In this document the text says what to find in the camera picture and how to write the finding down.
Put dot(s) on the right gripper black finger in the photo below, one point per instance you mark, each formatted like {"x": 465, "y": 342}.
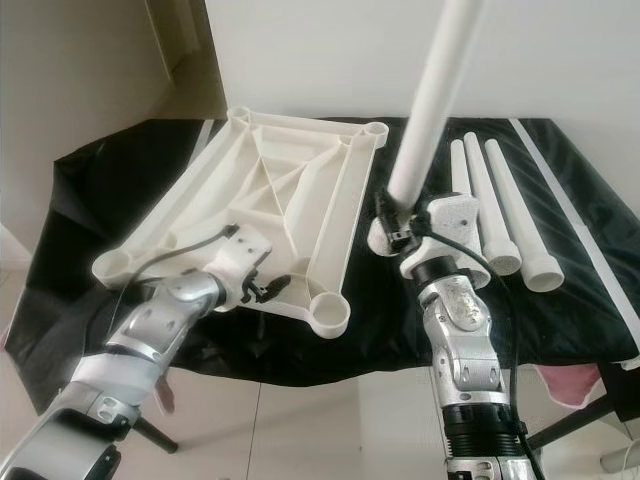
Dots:
{"x": 387, "y": 212}

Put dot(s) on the white plastic children table top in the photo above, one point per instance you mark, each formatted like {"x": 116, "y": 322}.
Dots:
{"x": 290, "y": 160}

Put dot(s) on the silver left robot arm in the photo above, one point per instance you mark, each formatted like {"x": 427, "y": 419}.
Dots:
{"x": 170, "y": 330}

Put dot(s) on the black plastic table cover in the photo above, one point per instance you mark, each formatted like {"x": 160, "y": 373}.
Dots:
{"x": 380, "y": 345}

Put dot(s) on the black metal table leg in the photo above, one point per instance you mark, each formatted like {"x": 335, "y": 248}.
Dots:
{"x": 580, "y": 420}
{"x": 155, "y": 435}

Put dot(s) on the pink plastic object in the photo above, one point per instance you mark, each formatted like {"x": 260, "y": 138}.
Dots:
{"x": 570, "y": 383}

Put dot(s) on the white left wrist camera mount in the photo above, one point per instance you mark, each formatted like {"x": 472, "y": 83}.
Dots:
{"x": 245, "y": 250}

